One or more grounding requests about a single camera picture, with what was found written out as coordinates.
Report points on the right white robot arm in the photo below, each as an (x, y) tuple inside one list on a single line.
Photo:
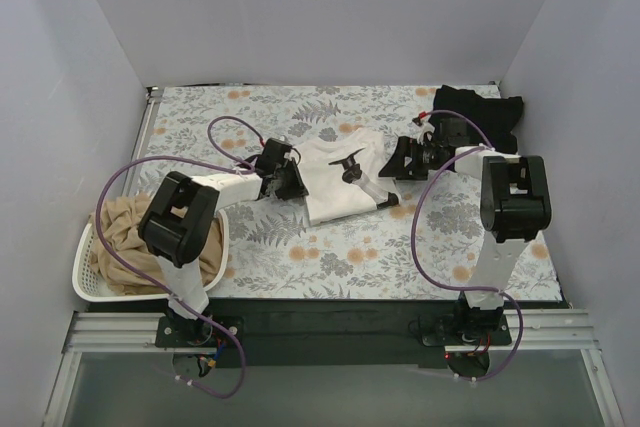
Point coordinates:
[(514, 204)]

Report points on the white laundry basket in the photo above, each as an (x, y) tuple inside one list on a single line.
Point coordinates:
[(91, 287)]

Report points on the white t shirt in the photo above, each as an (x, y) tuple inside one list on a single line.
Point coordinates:
[(342, 177)]

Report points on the floral table cloth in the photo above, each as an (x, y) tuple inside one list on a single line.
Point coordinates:
[(274, 253)]

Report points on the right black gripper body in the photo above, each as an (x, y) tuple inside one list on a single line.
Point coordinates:
[(407, 157)]

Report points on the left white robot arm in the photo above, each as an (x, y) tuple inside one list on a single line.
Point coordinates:
[(176, 225)]

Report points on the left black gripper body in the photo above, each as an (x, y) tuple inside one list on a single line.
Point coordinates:
[(292, 179)]

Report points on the beige t shirt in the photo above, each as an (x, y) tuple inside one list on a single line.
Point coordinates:
[(120, 220)]

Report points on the black folded t shirt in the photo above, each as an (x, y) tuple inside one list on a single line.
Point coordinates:
[(496, 117)]

